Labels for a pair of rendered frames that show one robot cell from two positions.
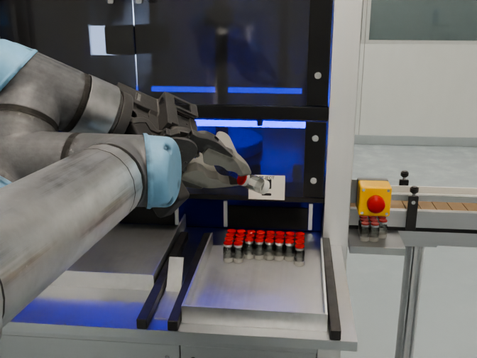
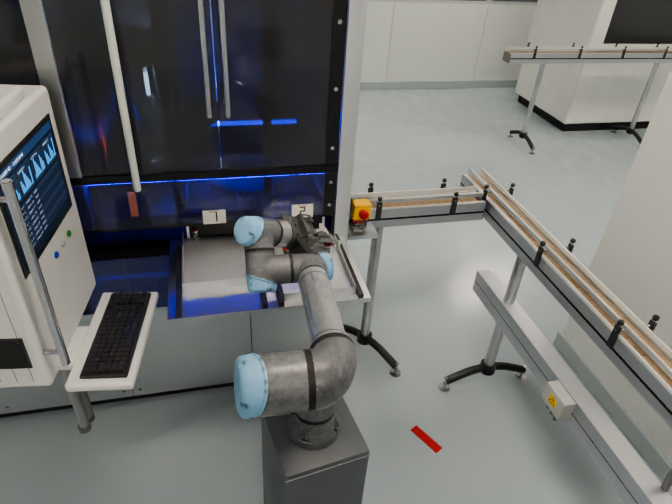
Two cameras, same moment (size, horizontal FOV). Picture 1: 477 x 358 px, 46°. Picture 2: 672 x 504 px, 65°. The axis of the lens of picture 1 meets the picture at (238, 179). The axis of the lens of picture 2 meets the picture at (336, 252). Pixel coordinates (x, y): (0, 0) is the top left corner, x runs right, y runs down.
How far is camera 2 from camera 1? 0.92 m
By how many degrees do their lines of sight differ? 26
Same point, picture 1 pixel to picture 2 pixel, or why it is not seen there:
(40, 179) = (324, 298)
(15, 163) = (272, 273)
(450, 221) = (398, 213)
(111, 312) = (243, 301)
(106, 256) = (214, 264)
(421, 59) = not seen: hidden behind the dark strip
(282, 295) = not seen: hidden behind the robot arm
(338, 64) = (344, 141)
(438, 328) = not seen: hidden behind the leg
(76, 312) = (223, 304)
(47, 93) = (271, 238)
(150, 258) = (241, 262)
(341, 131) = (345, 177)
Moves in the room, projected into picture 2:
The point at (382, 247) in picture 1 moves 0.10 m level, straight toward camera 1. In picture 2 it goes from (366, 235) to (369, 248)
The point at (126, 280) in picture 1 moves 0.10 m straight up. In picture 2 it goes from (241, 281) to (240, 258)
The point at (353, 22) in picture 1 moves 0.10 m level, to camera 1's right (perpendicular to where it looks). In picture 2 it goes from (352, 118) to (378, 117)
